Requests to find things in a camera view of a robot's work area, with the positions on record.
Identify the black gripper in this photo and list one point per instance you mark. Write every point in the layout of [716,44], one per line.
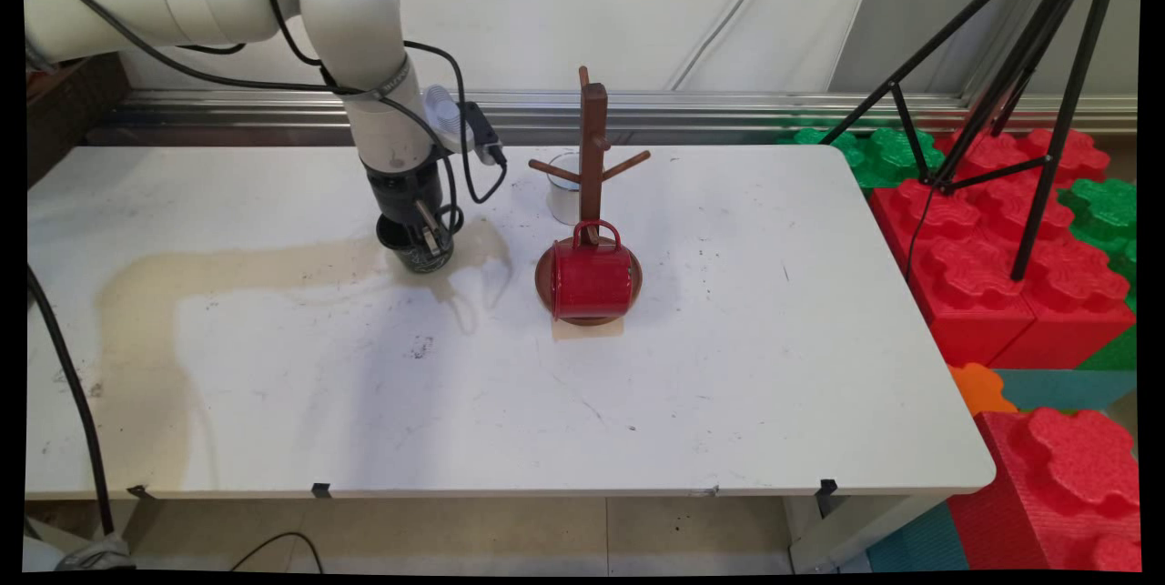
[400,194]

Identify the green enamel mug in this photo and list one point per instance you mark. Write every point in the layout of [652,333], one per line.
[400,253]

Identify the white enamel mug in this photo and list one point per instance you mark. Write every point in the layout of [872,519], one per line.
[562,198]

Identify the red enamel mug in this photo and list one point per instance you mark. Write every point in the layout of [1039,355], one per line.
[592,285]

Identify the brown wooden mug tree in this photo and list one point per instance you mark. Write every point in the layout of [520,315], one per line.
[593,139]

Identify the black table edge clip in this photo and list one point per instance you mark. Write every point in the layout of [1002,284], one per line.
[141,492]
[826,489]
[320,490]

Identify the dark brown cabinet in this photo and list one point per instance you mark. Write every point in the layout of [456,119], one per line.
[73,112]

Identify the grey cloth bundle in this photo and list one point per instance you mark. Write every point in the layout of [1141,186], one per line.
[100,556]

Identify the green foam building block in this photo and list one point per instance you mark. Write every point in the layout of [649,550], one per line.
[1106,207]
[887,153]
[1115,353]

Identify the white table leg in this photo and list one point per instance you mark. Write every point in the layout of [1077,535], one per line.
[846,539]

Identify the red foam building block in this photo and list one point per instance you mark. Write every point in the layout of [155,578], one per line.
[1047,494]
[965,294]

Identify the orange foam piece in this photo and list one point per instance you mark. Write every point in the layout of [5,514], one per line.
[978,385]

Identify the teal foam floor mat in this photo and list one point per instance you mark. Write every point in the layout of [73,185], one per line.
[919,544]

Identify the black tripod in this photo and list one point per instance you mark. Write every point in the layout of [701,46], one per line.
[1060,139]

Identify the teal foam block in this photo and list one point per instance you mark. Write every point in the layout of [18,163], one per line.
[1065,388]

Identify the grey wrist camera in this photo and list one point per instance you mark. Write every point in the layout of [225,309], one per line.
[478,126]

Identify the aluminium wall rail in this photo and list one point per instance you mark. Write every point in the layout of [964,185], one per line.
[728,112]

